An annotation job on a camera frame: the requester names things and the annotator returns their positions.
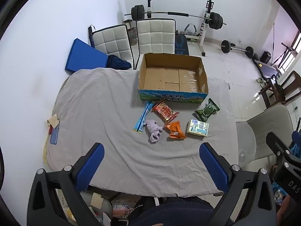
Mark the white green small box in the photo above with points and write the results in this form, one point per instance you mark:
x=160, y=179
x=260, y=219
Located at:
x=197, y=127

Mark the large barbell with black plates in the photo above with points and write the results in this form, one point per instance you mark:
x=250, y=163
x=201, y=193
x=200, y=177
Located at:
x=137, y=11

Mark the blue foam mat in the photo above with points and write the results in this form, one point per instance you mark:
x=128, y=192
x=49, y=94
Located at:
x=84, y=56

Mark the black tripod stand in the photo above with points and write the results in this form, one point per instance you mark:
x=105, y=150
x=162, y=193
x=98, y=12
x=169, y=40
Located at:
x=288, y=51

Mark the dark blue jacket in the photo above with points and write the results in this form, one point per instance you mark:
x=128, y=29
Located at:
x=117, y=63

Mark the white shoes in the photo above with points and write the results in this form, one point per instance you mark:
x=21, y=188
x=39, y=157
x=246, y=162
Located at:
x=261, y=80

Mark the green snack packet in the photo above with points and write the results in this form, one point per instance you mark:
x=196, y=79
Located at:
x=207, y=110

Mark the small brown stool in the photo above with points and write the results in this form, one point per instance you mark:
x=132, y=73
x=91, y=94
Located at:
x=127, y=24

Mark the red snack packet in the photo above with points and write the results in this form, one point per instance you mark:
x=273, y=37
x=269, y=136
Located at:
x=164, y=110

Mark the dark wooden chair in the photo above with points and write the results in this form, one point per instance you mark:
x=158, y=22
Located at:
x=279, y=91

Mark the black speaker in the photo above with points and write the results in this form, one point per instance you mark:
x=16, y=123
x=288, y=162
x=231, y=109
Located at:
x=267, y=57

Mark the cardboard box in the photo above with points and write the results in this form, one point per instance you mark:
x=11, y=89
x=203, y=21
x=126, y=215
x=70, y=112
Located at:
x=172, y=78

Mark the blue and black pole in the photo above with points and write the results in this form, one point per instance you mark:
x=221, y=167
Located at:
x=91, y=36

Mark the white padded chair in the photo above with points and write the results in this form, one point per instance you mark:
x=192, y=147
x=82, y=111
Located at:
x=155, y=36
x=112, y=42

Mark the blue phone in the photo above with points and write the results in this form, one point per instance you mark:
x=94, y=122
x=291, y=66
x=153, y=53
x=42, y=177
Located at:
x=54, y=135

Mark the person's dark navy clothing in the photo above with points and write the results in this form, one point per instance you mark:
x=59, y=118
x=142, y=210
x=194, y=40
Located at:
x=171, y=211

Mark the dark exercise machine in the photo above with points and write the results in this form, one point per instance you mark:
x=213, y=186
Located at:
x=267, y=67

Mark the black weight bench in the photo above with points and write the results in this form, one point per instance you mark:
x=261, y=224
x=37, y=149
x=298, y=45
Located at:
x=181, y=43

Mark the small barbell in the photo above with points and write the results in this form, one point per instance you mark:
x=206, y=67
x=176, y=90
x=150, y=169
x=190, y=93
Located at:
x=226, y=46

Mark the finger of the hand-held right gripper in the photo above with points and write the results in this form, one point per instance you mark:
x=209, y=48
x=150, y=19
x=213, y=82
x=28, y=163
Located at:
x=296, y=137
x=279, y=151

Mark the long blue snack packet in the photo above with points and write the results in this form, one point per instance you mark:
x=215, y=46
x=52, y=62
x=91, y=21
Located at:
x=143, y=117

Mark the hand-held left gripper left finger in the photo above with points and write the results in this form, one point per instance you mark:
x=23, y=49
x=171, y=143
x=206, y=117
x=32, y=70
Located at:
x=90, y=167

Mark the window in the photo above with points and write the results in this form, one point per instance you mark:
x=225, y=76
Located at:
x=294, y=54

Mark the rusty gas cylinder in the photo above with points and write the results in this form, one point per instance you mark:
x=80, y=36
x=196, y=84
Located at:
x=132, y=36

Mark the beige plastic chair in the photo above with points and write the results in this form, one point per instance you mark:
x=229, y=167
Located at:
x=270, y=127

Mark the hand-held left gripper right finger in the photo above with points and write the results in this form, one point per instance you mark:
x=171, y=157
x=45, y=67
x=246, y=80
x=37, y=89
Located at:
x=212, y=167

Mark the beige paper note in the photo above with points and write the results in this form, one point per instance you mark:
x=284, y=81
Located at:
x=96, y=200

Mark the grey tablecloth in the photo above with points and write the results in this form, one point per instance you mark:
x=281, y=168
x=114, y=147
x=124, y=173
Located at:
x=101, y=103

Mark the person's right forearm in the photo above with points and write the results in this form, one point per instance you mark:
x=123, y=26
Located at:
x=283, y=213

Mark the orange snack packet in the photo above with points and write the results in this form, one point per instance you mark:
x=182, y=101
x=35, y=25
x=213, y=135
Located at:
x=175, y=130

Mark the purple socks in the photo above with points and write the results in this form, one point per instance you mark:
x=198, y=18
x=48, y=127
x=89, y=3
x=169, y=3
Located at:
x=152, y=129

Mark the black weight plates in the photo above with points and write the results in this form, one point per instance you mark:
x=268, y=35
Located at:
x=255, y=56

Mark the white barbell rack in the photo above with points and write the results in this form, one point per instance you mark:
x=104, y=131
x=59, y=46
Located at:
x=204, y=28

